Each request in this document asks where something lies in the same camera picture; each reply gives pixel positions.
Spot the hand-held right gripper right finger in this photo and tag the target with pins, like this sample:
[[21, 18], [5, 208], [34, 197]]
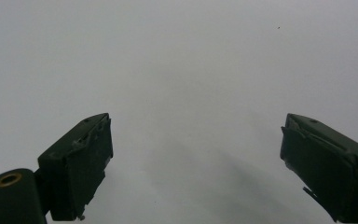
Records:
[[326, 168]]

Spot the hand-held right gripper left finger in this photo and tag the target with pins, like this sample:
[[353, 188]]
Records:
[[74, 168]]

